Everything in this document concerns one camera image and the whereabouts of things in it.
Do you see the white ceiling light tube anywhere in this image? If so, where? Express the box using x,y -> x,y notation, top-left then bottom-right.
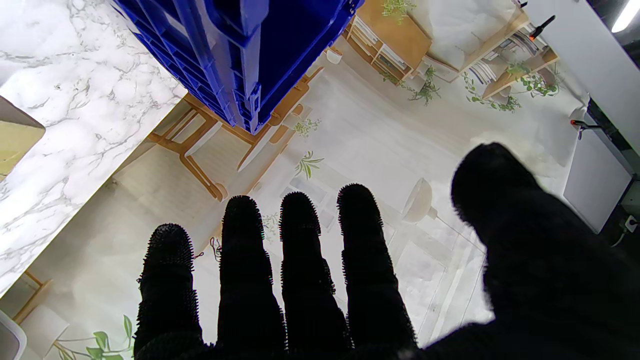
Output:
610,0 -> 640,34

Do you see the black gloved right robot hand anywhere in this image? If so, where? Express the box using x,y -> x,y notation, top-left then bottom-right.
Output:
133,142 -> 640,360

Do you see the blue plastic turnover box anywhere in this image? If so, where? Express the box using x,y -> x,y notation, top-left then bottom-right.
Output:
110,0 -> 366,135

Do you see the white board panel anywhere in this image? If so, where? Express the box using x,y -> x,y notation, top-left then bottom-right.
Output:
563,127 -> 634,235

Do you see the black orange spring clamp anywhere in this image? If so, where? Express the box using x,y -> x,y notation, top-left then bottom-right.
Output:
570,118 -> 603,141
529,14 -> 557,41

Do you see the printed room scene backdrop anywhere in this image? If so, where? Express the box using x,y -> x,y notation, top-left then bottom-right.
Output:
0,0 -> 593,360

